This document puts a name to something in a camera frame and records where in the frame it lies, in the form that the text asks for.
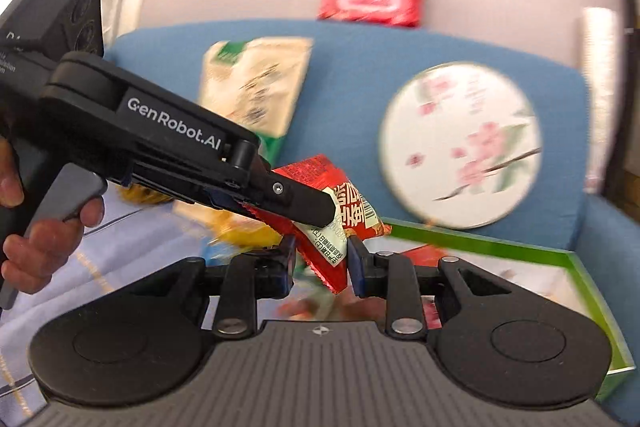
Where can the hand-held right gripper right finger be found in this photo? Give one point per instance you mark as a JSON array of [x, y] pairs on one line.
[[356, 269]]

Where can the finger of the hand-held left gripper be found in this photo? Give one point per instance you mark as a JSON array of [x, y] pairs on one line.
[[300, 202]]

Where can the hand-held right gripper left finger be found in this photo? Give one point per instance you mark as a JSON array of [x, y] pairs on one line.
[[289, 263]]

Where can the red snack packet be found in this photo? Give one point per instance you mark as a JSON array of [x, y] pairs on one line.
[[361, 213]]

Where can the green cardboard box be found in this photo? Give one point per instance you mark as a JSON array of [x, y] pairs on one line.
[[545, 279]]

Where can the person's left hand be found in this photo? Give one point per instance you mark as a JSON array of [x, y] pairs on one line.
[[45, 252]]

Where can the clear yellow candy packet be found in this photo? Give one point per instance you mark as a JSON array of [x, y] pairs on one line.
[[240, 227]]

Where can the small red candy packet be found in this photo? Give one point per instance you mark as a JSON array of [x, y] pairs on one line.
[[422, 254]]

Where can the large kraft paper grain bag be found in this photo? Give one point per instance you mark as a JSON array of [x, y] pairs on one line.
[[255, 77]]

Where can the blue sofa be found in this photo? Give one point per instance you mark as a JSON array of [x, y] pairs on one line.
[[350, 97]]

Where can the light blue striped blanket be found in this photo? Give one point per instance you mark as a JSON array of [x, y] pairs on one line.
[[125, 252]]

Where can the round floral fan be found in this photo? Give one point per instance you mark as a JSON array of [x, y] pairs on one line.
[[465, 142]]

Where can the white plastic roll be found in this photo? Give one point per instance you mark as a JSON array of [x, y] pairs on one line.
[[600, 97]]

